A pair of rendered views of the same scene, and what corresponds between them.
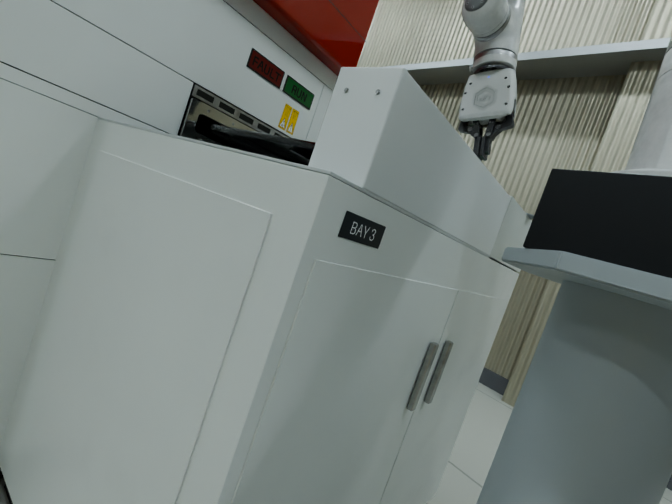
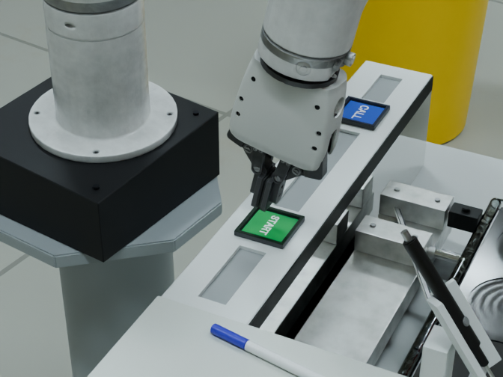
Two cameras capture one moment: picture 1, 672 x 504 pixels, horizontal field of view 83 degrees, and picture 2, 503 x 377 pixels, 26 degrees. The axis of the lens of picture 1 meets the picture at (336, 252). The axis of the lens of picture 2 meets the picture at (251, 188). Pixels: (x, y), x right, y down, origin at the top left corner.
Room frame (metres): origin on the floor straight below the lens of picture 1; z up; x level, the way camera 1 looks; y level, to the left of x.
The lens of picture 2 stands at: (1.68, -0.40, 1.63)
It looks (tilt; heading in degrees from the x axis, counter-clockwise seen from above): 34 degrees down; 169
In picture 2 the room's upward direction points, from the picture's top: straight up
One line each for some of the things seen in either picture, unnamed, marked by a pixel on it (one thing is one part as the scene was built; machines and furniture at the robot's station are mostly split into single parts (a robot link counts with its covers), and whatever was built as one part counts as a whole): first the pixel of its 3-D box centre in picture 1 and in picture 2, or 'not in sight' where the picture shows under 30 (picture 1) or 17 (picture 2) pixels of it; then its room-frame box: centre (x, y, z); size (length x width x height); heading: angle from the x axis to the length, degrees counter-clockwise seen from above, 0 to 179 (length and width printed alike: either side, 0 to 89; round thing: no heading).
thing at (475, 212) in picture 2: not in sight; (465, 216); (0.71, 0.04, 0.90); 0.04 x 0.02 x 0.03; 53
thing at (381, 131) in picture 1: (436, 188); (314, 219); (0.68, -0.13, 0.89); 0.55 x 0.09 x 0.14; 143
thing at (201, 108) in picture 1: (257, 151); not in sight; (1.06, 0.30, 0.89); 0.44 x 0.02 x 0.10; 143
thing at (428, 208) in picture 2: not in sight; (416, 204); (0.68, -0.01, 0.89); 0.08 x 0.03 x 0.03; 53
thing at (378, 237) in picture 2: not in sight; (392, 240); (0.74, -0.06, 0.89); 0.08 x 0.03 x 0.03; 53
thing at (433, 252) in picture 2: not in sight; (444, 256); (0.78, -0.01, 0.89); 0.05 x 0.01 x 0.01; 53
